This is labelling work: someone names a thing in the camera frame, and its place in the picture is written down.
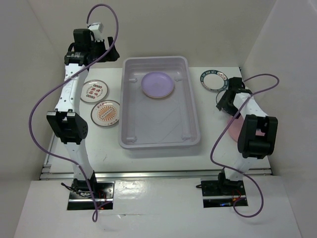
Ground orange sunburst pattern plate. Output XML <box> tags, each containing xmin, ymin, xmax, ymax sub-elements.
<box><xmin>91</xmin><ymin>100</ymin><xmax>120</xmax><ymax>127</ymax></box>

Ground white plate red characters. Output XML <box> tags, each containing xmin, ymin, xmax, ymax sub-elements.
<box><xmin>81</xmin><ymin>80</ymin><xmax>109</xmax><ymax>103</ymax></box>

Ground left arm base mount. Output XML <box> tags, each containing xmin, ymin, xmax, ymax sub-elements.
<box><xmin>60</xmin><ymin>179</ymin><xmax>116</xmax><ymax>211</ymax></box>

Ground white plate black outline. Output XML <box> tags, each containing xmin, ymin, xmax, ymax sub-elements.
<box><xmin>215</xmin><ymin>90</ymin><xmax>226</xmax><ymax>104</ymax></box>

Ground teal rimmed white plate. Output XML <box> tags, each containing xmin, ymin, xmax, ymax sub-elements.
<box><xmin>200</xmin><ymin>69</ymin><xmax>228</xmax><ymax>92</ymax></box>

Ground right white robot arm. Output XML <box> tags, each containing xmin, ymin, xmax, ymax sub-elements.
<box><xmin>216</xmin><ymin>77</ymin><xmax>278</xmax><ymax>195</ymax></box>

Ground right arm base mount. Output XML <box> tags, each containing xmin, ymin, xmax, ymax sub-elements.
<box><xmin>196</xmin><ymin>171</ymin><xmax>248</xmax><ymax>208</ymax></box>

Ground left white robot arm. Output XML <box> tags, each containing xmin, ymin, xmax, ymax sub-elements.
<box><xmin>47</xmin><ymin>24</ymin><xmax>120</xmax><ymax>198</ymax></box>

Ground lavender plastic plate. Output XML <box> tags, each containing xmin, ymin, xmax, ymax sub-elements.
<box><xmin>141</xmin><ymin>71</ymin><xmax>174</xmax><ymax>97</ymax></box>

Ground lavender plastic bin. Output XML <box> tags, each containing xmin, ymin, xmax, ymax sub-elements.
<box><xmin>118</xmin><ymin>56</ymin><xmax>201</xmax><ymax>150</ymax></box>

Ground pink plastic plate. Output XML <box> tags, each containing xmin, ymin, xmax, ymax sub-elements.
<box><xmin>227</xmin><ymin>116</ymin><xmax>244</xmax><ymax>142</ymax></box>

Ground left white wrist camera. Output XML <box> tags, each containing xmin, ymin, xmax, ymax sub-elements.
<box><xmin>87</xmin><ymin>22</ymin><xmax>104</xmax><ymax>42</ymax></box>

